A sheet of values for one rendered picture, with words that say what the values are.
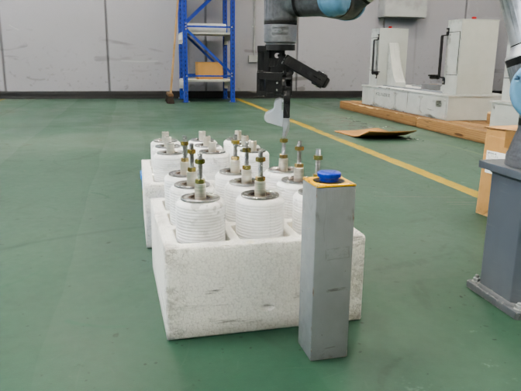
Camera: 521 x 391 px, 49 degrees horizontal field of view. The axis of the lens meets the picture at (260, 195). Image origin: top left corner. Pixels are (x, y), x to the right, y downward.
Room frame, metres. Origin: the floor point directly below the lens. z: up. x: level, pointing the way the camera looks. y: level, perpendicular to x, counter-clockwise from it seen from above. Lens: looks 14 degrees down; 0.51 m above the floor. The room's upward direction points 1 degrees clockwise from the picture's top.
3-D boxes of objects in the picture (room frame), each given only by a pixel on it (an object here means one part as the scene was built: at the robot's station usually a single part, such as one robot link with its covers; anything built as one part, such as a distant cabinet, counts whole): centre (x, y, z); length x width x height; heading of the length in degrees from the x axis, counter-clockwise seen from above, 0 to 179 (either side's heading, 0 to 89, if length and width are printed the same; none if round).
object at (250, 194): (1.08, 0.00, 0.25); 0.08 x 0.08 x 0.01
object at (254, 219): (1.08, 0.00, 0.16); 0.10 x 0.10 x 0.18
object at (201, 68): (7.03, 0.64, 0.36); 0.31 x 0.25 x 0.20; 103
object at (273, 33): (1.34, -0.04, 0.56); 0.08 x 0.08 x 0.05
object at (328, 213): (0.93, -0.12, 0.16); 0.07 x 0.07 x 0.31; 15
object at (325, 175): (0.93, -0.12, 0.32); 0.04 x 0.04 x 0.02
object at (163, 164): (1.57, 0.25, 0.16); 0.10 x 0.10 x 0.18
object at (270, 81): (1.34, -0.03, 0.48); 0.09 x 0.08 x 0.12; 88
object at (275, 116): (1.32, -0.04, 0.38); 0.06 x 0.03 x 0.09; 88
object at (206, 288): (1.20, 0.03, 0.09); 0.39 x 0.39 x 0.18; 15
